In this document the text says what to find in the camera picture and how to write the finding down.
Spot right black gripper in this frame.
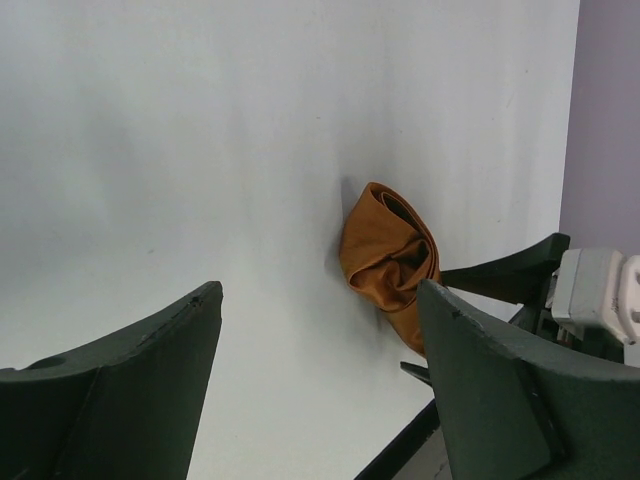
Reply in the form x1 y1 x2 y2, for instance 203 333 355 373
400 232 624 386

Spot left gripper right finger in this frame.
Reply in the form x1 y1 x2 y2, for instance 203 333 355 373
417 281 639 479

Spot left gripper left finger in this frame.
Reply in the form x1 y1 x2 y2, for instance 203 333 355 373
1 281 223 479

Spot orange satin napkin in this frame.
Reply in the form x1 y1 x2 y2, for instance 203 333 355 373
339 182 441 356

